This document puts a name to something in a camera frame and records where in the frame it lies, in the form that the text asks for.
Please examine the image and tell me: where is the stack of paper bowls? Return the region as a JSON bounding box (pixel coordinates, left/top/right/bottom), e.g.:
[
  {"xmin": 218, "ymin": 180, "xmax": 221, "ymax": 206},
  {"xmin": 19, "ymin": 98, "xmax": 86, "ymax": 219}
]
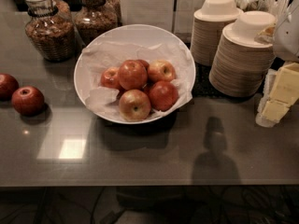
[
  {"xmin": 208, "ymin": 11, "xmax": 276, "ymax": 97},
  {"xmin": 191, "ymin": 0, "xmax": 242, "ymax": 66}
]

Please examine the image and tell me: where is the left glass granola jar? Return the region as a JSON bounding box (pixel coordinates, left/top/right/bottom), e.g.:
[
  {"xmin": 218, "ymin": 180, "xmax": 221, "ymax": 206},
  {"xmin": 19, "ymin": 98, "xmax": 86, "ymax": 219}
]
[{"xmin": 24, "ymin": 0, "xmax": 75, "ymax": 62}]

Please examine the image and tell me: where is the white paper liner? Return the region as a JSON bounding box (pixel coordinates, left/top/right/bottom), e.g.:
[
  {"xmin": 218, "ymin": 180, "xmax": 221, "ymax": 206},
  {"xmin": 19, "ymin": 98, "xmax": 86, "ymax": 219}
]
[{"xmin": 74, "ymin": 42, "xmax": 195, "ymax": 124}]

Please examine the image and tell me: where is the front yellow-red apple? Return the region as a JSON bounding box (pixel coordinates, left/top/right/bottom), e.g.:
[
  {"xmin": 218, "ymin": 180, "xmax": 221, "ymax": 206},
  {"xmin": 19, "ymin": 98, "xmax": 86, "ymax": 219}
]
[{"xmin": 119, "ymin": 90, "xmax": 151, "ymax": 121}]

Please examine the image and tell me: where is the right upper yellow-red apple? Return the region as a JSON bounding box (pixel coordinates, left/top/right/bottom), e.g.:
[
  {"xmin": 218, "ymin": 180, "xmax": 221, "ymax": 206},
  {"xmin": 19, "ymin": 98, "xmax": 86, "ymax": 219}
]
[{"xmin": 148, "ymin": 60, "xmax": 176, "ymax": 82}]

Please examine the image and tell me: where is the hidden back red apple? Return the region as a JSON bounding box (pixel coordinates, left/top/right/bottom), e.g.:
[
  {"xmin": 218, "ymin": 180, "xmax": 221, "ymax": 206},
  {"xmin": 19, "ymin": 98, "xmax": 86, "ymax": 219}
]
[{"xmin": 137, "ymin": 59, "xmax": 150, "ymax": 69}]

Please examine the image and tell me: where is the left red apple in bowl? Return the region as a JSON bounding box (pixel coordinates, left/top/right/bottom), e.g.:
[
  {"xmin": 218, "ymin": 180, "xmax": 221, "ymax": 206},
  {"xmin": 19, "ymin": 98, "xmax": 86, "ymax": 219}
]
[{"xmin": 100, "ymin": 67, "xmax": 121, "ymax": 90}]

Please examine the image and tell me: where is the front stack of paper bowls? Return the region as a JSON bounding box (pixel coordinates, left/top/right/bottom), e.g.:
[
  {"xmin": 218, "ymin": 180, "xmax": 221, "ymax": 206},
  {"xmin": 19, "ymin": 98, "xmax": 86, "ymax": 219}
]
[{"xmin": 208, "ymin": 11, "xmax": 276, "ymax": 97}]

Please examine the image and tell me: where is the top centre red apple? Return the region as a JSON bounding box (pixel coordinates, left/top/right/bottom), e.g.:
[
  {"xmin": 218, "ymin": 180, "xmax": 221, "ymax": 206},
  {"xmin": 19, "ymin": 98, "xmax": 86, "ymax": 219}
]
[{"xmin": 118, "ymin": 60, "xmax": 148, "ymax": 91}]

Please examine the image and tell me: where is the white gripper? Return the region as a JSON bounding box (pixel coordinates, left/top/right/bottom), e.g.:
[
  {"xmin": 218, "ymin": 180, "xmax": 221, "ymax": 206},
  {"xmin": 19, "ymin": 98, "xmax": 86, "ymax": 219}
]
[{"xmin": 254, "ymin": 0, "xmax": 299, "ymax": 128}]

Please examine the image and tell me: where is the right lower red apple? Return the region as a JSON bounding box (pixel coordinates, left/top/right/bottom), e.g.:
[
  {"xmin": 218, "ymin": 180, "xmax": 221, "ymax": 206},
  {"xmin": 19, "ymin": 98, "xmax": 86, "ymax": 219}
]
[{"xmin": 148, "ymin": 81, "xmax": 178, "ymax": 111}]

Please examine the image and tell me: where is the right glass granola jar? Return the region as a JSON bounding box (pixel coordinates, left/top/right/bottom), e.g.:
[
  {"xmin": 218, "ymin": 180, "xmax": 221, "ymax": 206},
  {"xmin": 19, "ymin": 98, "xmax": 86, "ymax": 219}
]
[{"xmin": 74, "ymin": 0, "xmax": 118, "ymax": 45}]

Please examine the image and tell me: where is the white bowl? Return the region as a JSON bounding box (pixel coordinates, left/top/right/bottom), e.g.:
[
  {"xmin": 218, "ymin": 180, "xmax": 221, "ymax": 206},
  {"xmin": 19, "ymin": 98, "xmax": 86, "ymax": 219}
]
[{"xmin": 74, "ymin": 24, "xmax": 196, "ymax": 124}]

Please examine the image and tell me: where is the dark red apple at edge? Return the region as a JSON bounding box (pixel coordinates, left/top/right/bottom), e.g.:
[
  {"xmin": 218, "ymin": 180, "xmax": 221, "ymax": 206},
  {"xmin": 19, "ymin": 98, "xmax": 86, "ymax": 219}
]
[{"xmin": 0, "ymin": 73, "xmax": 19, "ymax": 101}]

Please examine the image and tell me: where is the dark red apple on table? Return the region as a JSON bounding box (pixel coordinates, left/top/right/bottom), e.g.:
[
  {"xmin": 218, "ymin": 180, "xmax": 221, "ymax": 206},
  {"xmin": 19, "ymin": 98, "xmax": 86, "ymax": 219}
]
[{"xmin": 11, "ymin": 86, "xmax": 45, "ymax": 116}]

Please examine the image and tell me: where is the glass granola jar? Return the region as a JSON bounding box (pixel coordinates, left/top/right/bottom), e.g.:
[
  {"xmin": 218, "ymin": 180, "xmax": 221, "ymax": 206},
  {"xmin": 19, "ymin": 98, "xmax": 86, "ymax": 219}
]
[
  {"xmin": 24, "ymin": 0, "xmax": 75, "ymax": 62},
  {"xmin": 74, "ymin": 0, "xmax": 118, "ymax": 45}
]

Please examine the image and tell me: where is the yellow-red apple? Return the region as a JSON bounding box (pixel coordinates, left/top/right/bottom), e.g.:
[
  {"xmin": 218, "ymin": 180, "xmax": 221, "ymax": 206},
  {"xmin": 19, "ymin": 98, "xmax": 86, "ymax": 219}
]
[
  {"xmin": 119, "ymin": 90, "xmax": 151, "ymax": 121},
  {"xmin": 148, "ymin": 60, "xmax": 176, "ymax": 82}
]

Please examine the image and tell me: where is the rear stack of paper bowls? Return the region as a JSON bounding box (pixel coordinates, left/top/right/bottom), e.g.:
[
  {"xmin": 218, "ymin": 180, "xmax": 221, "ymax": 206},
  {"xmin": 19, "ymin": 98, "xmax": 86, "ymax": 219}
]
[{"xmin": 191, "ymin": 0, "xmax": 242, "ymax": 66}]

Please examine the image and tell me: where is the left white paper sign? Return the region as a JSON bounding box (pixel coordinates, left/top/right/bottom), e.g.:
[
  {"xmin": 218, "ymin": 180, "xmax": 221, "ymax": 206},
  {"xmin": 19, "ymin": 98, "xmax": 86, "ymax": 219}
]
[{"xmin": 121, "ymin": 0, "xmax": 174, "ymax": 31}]

